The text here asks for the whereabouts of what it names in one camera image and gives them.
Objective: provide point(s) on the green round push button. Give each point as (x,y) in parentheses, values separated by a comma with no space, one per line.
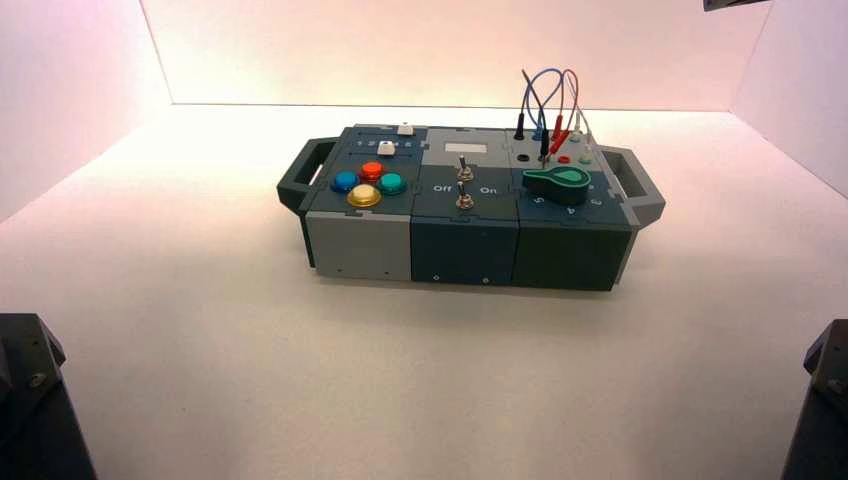
(392,183)

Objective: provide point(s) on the yellow round push button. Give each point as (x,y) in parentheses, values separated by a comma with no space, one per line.
(364,195)

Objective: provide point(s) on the red round push button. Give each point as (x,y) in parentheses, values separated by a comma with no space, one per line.
(372,171)

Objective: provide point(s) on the blue round push button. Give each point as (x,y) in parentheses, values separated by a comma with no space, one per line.
(344,181)

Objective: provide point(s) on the grey modular control box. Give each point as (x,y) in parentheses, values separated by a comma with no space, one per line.
(464,248)

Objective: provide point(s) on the large white slider knob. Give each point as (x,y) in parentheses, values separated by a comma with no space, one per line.
(385,149)

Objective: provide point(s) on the small white slider knob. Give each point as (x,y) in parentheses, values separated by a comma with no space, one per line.
(405,130)

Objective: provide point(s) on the green rotary pointer knob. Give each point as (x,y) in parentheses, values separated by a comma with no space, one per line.
(560,184)

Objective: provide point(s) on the dark overhead fixture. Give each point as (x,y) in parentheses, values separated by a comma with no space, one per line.
(732,3)

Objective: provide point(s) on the metal toggle switch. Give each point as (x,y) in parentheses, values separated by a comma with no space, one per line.
(464,199)
(464,171)

